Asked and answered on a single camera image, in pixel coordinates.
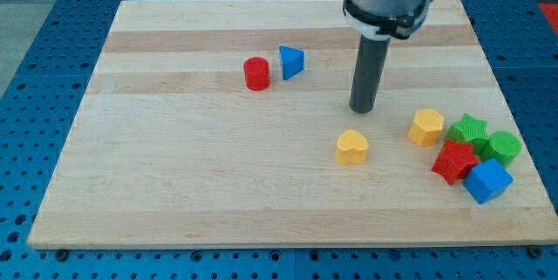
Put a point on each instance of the blue cube block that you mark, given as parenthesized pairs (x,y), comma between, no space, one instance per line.
(487,181)

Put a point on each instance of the red cylinder block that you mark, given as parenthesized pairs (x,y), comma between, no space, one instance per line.
(256,72)

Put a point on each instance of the blue triangular prism block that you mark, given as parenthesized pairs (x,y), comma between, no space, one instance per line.
(292,60)

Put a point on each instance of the wooden board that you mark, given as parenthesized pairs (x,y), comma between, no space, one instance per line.
(170,150)

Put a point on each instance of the yellow heart block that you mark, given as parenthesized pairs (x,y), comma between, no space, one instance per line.
(351,148)

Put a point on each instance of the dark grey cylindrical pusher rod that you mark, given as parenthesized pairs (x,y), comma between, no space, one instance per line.
(369,65)

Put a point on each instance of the yellow hexagon block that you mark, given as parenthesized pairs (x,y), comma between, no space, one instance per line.
(427,125)

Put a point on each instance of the red star block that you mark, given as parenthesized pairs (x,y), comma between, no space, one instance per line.
(455,160)

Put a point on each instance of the green star block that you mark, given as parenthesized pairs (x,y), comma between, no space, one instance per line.
(469,130)

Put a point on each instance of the green cylinder block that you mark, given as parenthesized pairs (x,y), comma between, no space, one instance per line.
(501,146)

